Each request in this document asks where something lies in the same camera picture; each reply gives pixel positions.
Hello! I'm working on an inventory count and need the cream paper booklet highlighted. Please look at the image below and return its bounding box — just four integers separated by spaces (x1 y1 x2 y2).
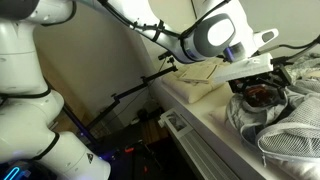
178 63 219 84

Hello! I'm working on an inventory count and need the white slatted panel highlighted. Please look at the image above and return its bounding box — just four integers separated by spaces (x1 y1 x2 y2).
166 128 241 180

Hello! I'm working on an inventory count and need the framed black and white photo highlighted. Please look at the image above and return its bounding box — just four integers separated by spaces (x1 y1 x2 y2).
159 108 194 139

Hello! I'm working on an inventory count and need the black articulated camera stand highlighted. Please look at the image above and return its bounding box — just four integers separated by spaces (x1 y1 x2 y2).
62 57 179 146

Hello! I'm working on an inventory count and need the black bar camera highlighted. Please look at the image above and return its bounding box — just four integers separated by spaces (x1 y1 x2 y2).
157 49 174 62

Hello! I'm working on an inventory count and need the white wrist camera mount plate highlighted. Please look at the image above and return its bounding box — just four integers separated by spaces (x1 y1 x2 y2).
213 53 274 84

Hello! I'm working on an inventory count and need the grey mesh laundry bag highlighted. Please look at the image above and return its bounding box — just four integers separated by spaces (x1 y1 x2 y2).
226 78 320 168

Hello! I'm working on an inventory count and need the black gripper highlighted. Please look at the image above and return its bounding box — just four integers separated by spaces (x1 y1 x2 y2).
228 64 294 98

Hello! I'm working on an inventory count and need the red brown cloth item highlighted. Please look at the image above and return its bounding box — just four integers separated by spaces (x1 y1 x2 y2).
245 84 272 108

